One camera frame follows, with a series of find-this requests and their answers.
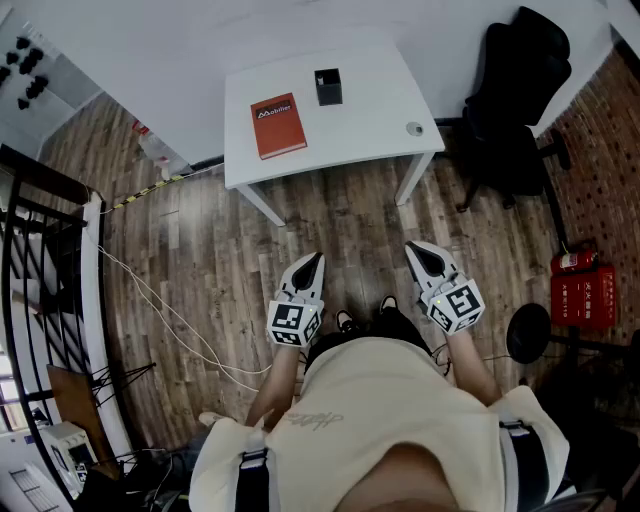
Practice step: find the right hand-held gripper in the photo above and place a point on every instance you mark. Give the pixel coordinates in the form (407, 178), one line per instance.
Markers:
(457, 305)

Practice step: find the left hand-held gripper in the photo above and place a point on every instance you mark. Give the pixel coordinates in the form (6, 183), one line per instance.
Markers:
(292, 320)

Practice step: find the black square pen holder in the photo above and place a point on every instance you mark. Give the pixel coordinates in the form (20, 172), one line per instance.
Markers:
(330, 92)

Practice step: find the person's right forearm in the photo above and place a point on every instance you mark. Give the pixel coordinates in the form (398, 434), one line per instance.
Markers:
(472, 360)

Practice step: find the person's left forearm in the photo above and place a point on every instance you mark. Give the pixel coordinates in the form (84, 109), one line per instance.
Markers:
(272, 380)

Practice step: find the person's left shoe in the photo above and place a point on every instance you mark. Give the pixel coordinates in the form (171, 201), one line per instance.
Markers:
(345, 320)

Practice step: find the person's shoe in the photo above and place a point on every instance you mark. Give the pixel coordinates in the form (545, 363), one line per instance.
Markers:
(388, 303)
(345, 320)

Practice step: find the person's right shoe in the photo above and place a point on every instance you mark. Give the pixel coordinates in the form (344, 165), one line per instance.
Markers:
(388, 303)

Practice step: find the person's black shorts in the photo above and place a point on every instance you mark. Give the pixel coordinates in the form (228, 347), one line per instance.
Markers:
(390, 325)

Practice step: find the white table leg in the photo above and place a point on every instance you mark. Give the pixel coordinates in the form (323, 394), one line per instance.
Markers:
(265, 202)
(412, 177)

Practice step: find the round black stand base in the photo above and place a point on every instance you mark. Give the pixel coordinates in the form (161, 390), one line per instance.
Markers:
(528, 332)

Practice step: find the person's cream T-shirt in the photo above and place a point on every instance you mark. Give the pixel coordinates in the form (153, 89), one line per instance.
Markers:
(380, 400)

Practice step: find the red fire extinguisher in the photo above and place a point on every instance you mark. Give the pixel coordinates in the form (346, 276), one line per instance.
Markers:
(574, 260)

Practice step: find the red book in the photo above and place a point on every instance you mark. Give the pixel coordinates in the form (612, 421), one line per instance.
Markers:
(278, 130)

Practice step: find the red fire extinguisher box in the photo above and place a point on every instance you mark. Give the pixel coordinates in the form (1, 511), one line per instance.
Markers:
(582, 297)

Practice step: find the black office chair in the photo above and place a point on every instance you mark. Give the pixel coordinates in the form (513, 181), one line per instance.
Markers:
(515, 100)

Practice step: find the yellow black striped tape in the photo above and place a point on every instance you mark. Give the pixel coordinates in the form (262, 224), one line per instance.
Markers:
(145, 190)

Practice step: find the plastic water bottle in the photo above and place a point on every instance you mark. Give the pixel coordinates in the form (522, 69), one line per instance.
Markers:
(152, 147)

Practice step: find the person's head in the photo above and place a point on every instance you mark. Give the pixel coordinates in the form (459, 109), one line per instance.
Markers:
(400, 480)

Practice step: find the brown wooden board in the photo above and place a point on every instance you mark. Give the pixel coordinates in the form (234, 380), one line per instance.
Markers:
(75, 405)

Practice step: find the black stair railing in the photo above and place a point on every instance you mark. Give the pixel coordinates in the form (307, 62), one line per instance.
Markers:
(30, 300)

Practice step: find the white box appliance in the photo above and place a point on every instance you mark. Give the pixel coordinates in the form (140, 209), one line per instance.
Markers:
(65, 445)

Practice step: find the group of small black objects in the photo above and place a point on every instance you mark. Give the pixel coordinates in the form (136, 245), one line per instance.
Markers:
(27, 62)

